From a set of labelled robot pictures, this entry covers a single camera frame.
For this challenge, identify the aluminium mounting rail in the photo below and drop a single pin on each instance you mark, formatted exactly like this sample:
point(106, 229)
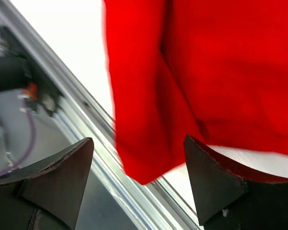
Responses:
point(112, 200)

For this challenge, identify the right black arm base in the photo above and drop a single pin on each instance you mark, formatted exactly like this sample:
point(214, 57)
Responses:
point(19, 70)

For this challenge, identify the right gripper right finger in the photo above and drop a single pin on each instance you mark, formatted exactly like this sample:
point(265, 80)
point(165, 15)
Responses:
point(231, 196)

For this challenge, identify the red t-shirt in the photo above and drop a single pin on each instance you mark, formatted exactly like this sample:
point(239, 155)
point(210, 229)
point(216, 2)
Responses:
point(216, 70)

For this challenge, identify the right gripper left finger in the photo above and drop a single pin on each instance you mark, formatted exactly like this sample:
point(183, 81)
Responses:
point(47, 194)

